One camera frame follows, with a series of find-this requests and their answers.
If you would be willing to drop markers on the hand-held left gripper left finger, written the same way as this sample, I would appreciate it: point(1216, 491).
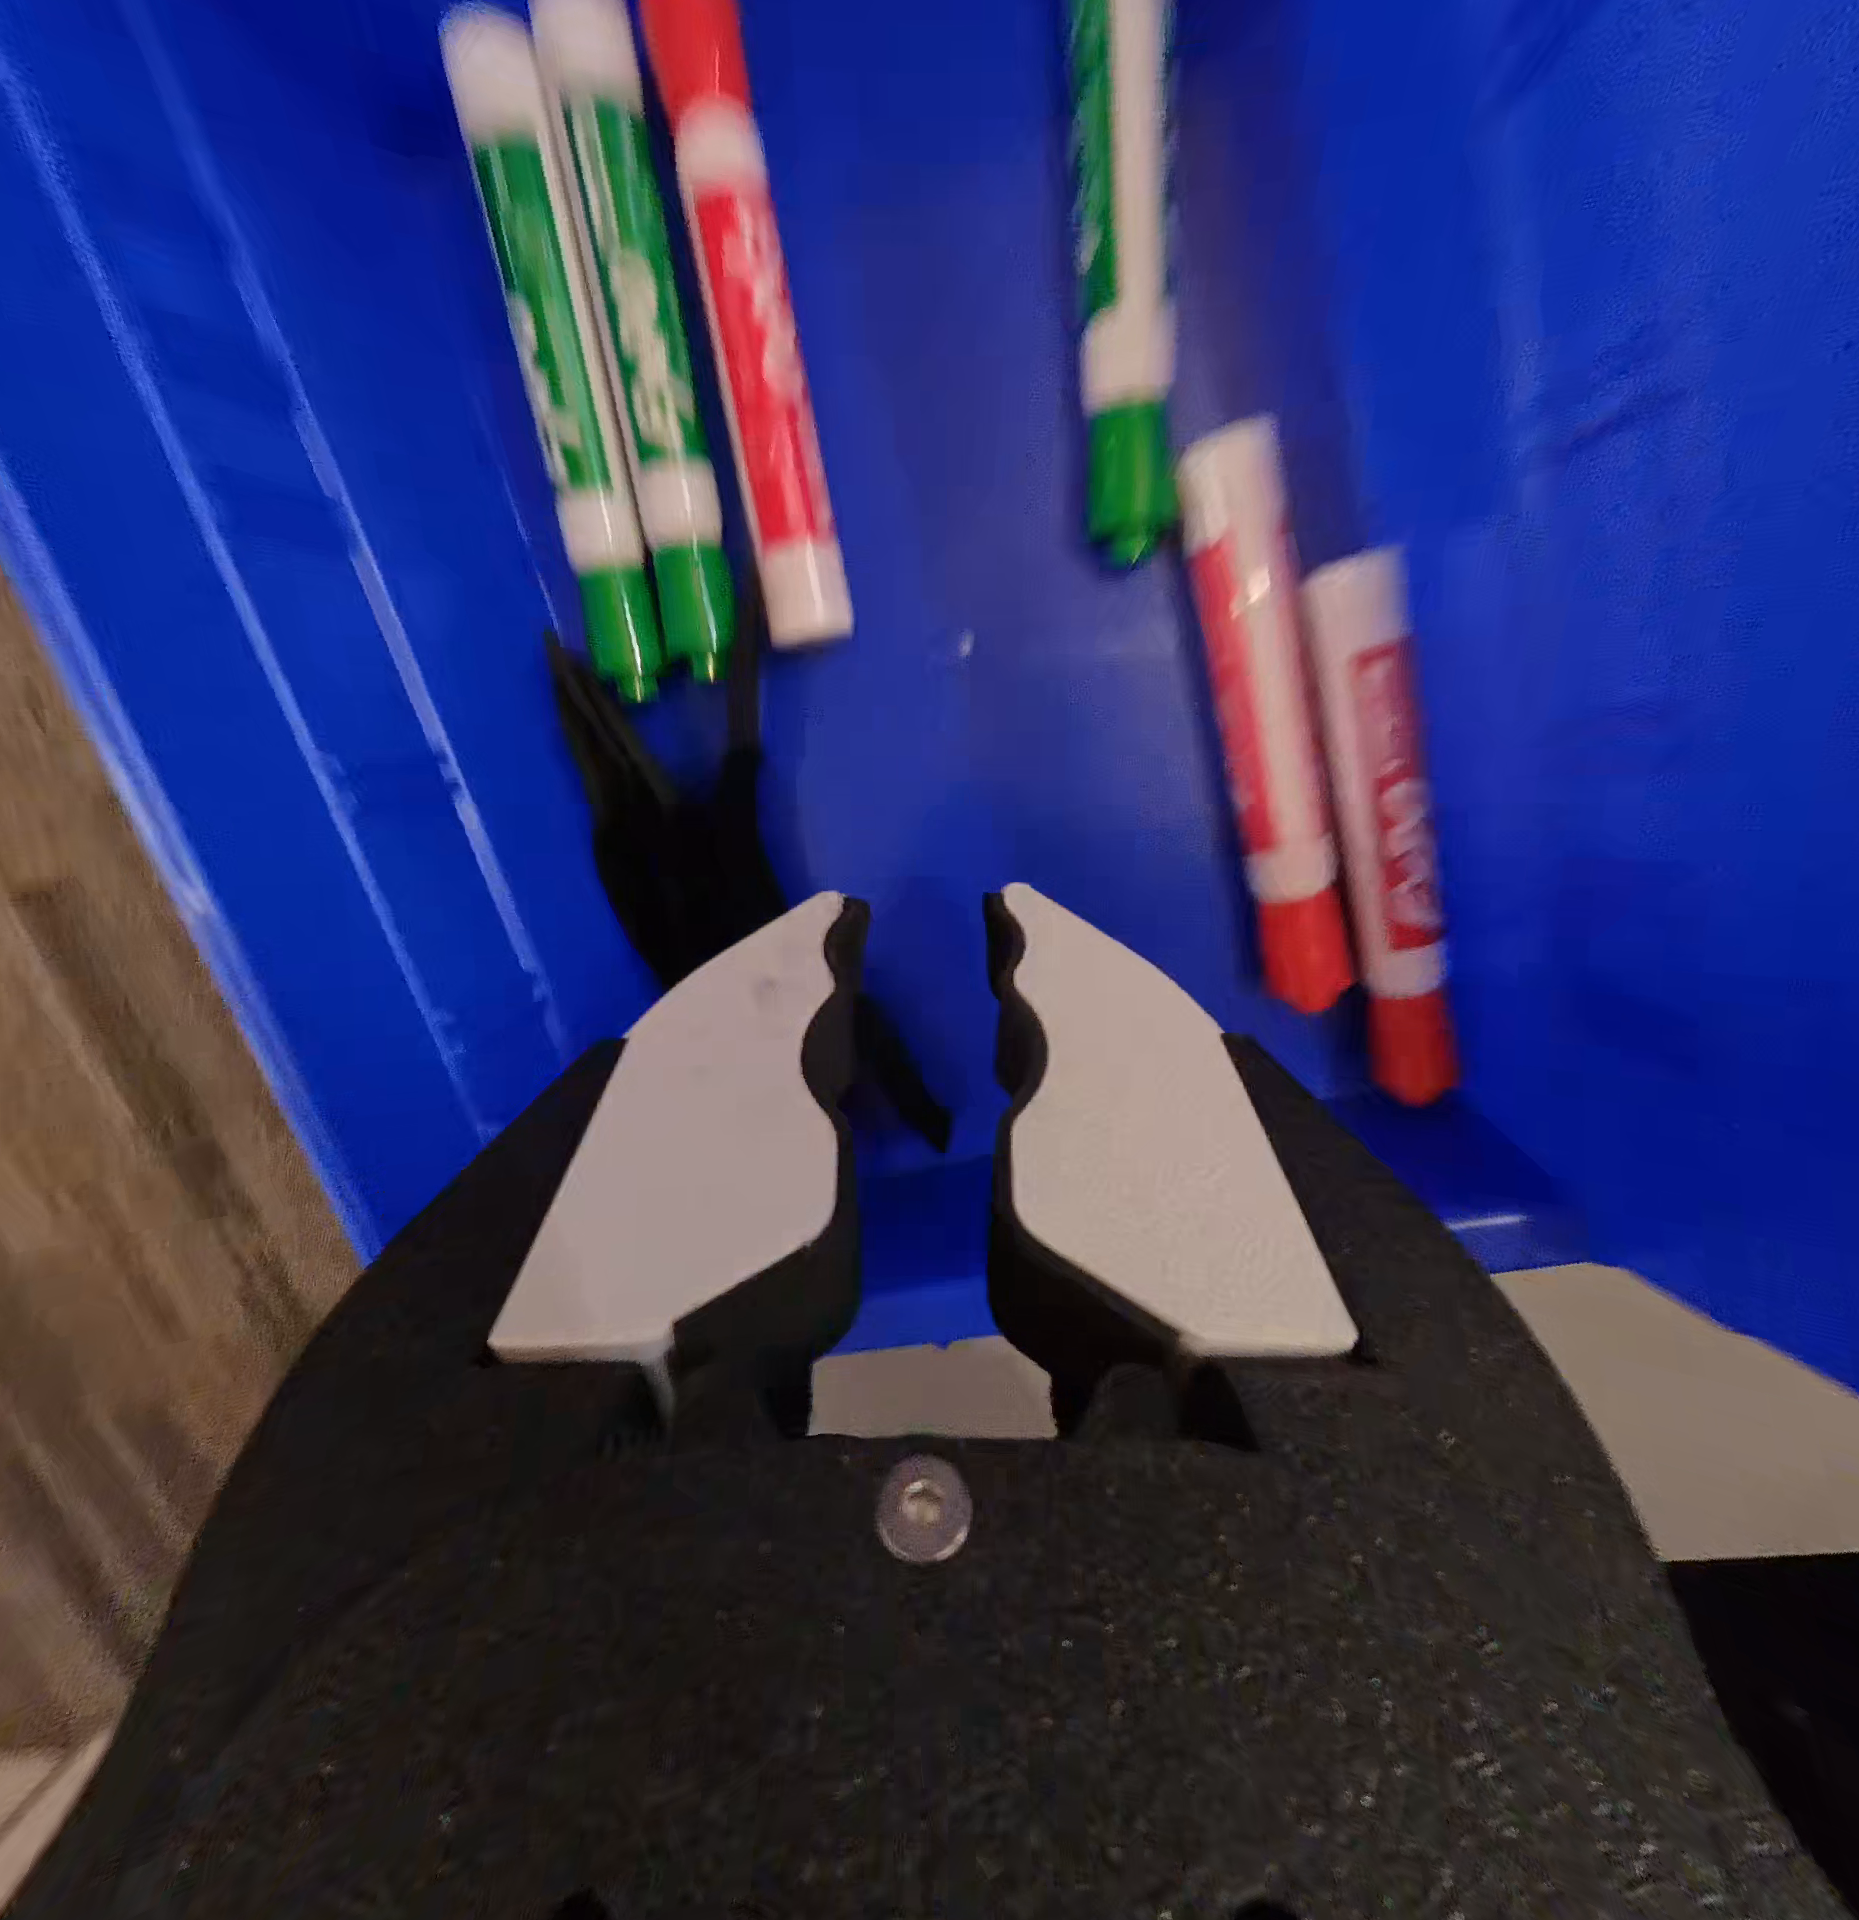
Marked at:
point(688, 1170)

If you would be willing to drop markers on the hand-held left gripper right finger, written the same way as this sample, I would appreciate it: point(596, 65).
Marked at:
point(1170, 1170)

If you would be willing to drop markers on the blue plastic bin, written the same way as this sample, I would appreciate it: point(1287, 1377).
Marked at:
point(943, 450)

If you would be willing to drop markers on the red whiteboard marker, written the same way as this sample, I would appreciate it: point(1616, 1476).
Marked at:
point(758, 375)
point(1259, 706)
point(1385, 810)

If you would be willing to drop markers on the green whiteboard marker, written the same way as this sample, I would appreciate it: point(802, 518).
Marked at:
point(547, 375)
point(645, 346)
point(1120, 225)

